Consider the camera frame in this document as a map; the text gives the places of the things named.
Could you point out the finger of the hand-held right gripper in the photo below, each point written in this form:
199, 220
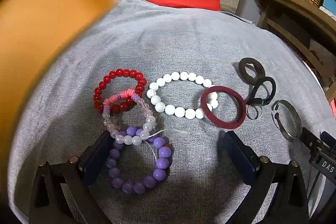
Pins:
309, 138

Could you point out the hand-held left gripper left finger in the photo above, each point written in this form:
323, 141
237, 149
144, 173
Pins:
95, 158

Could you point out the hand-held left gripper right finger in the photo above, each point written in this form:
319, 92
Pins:
241, 157

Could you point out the maroon thread bangle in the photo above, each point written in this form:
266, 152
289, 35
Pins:
240, 108

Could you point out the orange cardboard box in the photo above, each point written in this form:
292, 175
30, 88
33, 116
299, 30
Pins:
39, 29

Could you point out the grey blanket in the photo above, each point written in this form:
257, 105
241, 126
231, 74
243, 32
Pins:
183, 43

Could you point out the wooden side table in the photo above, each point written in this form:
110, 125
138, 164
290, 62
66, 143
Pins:
288, 1

